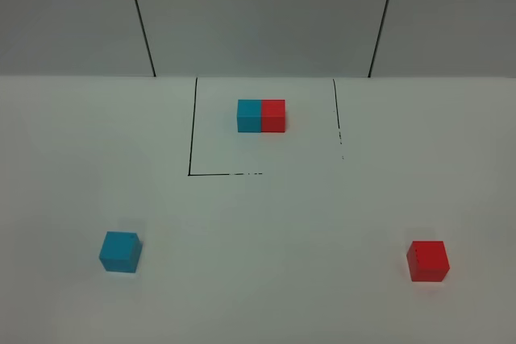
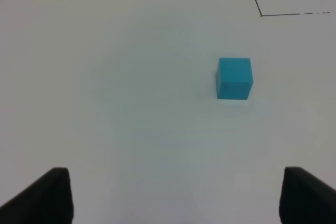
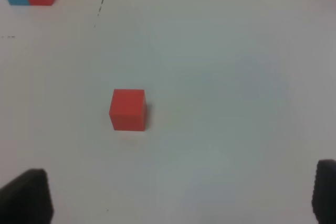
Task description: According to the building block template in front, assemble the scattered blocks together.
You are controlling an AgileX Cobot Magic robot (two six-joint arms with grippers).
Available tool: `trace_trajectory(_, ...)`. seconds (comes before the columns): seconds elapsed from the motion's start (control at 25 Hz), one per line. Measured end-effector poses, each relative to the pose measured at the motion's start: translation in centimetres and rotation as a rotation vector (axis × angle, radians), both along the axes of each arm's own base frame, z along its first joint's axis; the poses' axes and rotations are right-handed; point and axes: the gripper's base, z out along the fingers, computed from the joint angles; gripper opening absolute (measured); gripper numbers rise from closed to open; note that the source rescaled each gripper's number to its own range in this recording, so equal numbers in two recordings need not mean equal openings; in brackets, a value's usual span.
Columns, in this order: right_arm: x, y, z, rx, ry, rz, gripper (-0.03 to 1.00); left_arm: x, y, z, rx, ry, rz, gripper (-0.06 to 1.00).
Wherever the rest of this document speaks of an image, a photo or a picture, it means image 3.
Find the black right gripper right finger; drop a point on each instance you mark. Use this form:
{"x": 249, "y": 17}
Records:
{"x": 323, "y": 197}

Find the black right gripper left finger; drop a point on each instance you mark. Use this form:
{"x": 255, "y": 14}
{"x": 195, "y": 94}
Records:
{"x": 27, "y": 199}

